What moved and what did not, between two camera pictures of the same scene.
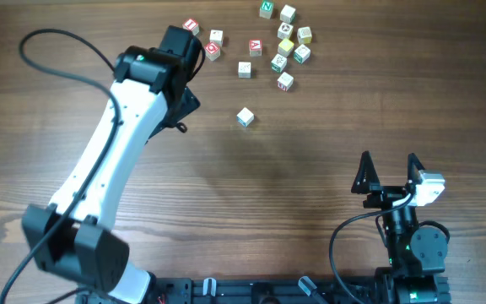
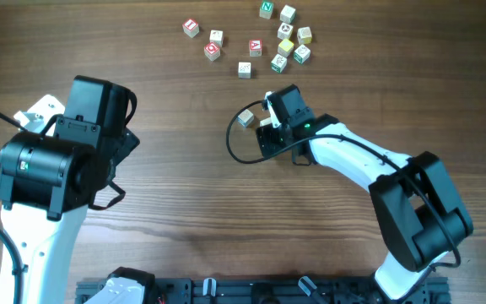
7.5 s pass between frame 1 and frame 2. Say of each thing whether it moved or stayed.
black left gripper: moved
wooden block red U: moved
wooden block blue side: stayed
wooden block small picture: stayed
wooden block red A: stayed
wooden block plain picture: stayed
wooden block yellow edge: stayed
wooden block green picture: stayed
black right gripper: moved
